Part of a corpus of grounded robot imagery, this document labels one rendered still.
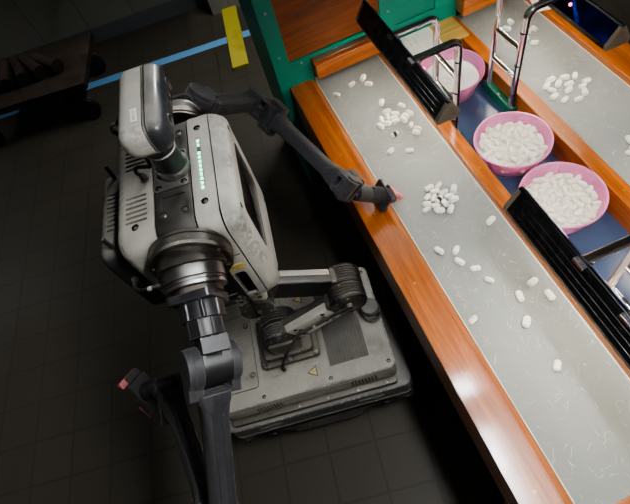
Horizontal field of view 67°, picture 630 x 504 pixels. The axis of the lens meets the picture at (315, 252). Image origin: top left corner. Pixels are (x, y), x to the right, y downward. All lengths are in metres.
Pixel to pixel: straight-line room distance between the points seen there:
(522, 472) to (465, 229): 0.74
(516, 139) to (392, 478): 1.40
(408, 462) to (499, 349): 0.83
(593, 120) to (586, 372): 0.93
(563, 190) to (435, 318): 0.64
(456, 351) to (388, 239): 0.43
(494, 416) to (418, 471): 0.80
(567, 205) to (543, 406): 0.66
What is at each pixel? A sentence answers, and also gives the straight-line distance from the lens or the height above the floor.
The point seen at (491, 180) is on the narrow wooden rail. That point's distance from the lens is 1.74.
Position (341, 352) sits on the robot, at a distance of 1.76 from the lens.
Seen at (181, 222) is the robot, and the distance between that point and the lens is 0.94.
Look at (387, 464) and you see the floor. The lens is 2.14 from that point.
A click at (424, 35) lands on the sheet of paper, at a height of 0.78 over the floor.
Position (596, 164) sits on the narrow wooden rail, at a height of 0.76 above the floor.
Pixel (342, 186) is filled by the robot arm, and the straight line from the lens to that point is 1.52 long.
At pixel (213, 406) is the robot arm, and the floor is 1.28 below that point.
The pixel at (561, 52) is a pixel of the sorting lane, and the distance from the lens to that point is 2.27.
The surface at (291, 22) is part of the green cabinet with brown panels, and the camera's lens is 2.07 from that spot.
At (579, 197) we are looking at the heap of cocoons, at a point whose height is 0.73.
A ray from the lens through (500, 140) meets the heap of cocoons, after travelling 1.92.
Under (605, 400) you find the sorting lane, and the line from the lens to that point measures 1.50.
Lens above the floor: 2.13
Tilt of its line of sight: 57 degrees down
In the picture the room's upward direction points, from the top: 22 degrees counter-clockwise
